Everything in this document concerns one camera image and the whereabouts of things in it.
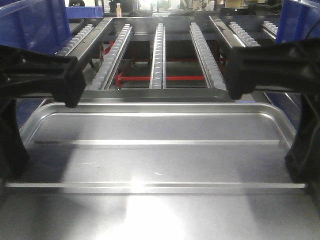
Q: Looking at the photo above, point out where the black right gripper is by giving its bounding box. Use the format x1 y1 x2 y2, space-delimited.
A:
224 38 320 100

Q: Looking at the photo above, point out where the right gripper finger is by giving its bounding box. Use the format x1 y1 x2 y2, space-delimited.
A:
285 94 320 183

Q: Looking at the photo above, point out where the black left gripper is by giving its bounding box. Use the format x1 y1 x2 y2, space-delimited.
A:
0 45 86 178

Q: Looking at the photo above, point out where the silver metal tray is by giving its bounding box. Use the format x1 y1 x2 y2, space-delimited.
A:
0 102 320 240

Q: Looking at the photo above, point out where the blue bin upper right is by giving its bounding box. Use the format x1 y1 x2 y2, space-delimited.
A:
275 0 320 44

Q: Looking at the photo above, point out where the blue bin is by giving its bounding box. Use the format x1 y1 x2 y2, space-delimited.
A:
275 0 320 44
0 0 72 54

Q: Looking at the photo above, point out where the right white roller track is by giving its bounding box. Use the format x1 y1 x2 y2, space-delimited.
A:
229 21 260 47

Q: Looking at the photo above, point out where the white roller track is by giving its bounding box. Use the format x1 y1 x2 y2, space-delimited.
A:
149 23 166 90
189 22 226 91
86 23 133 91
55 24 94 56
229 21 260 47

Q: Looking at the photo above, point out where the left white roller track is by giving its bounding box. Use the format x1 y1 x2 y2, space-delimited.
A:
55 24 94 56

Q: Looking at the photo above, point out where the centre white roller track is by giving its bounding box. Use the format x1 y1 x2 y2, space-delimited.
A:
149 23 166 90

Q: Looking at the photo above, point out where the blue bin upper left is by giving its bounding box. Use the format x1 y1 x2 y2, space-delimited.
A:
0 0 72 54

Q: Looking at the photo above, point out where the right steel divider rail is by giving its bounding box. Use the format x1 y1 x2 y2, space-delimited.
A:
209 15 243 51

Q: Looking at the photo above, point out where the steel divider rail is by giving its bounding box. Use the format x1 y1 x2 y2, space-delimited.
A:
209 15 243 51
67 17 114 68

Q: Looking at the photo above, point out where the left steel divider rail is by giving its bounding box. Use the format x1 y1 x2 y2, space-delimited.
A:
67 17 114 68

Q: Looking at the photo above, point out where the red metal frame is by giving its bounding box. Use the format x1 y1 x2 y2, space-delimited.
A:
101 39 207 90

